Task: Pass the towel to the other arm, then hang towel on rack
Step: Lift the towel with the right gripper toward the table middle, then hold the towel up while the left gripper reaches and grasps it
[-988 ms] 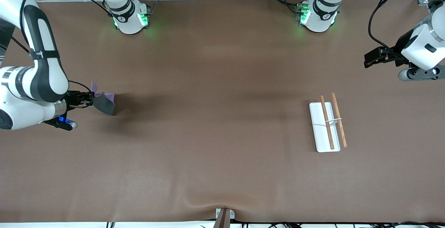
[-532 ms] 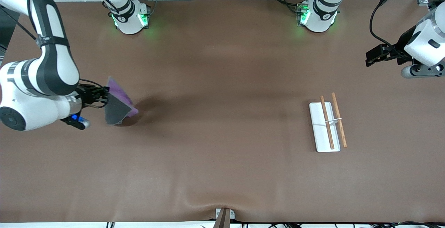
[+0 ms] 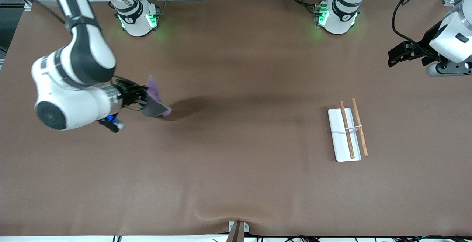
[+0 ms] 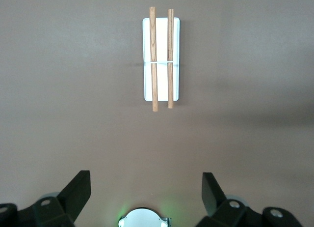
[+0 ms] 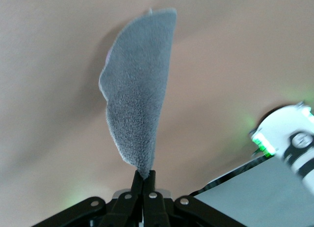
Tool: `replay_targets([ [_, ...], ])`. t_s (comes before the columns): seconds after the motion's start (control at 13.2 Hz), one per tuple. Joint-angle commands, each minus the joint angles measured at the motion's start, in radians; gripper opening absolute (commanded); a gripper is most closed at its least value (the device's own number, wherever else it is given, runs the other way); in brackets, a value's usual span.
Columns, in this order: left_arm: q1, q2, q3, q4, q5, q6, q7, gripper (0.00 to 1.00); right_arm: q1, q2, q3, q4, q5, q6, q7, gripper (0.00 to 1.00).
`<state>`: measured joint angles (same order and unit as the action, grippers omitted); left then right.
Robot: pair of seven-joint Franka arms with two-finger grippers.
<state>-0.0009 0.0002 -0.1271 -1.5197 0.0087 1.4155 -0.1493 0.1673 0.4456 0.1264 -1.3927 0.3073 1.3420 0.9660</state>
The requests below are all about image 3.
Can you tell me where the darker wooden rack rod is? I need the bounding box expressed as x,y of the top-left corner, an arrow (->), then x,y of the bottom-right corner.
339,101 -> 355,159

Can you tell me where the white towel rack base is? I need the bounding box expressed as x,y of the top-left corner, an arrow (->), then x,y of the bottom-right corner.
328,108 -> 362,162

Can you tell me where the brown table cover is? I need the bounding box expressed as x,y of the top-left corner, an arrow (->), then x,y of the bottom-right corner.
0,0 -> 472,237

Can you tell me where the grey and purple towel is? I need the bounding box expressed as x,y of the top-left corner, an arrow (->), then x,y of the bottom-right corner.
140,75 -> 172,118

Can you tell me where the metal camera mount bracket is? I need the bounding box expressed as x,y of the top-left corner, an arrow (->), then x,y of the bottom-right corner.
227,221 -> 250,242

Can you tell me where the light wooden rack rod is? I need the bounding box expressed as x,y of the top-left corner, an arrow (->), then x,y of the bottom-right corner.
351,98 -> 369,157

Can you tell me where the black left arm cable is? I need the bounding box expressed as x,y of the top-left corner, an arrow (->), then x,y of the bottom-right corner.
392,0 -> 454,58

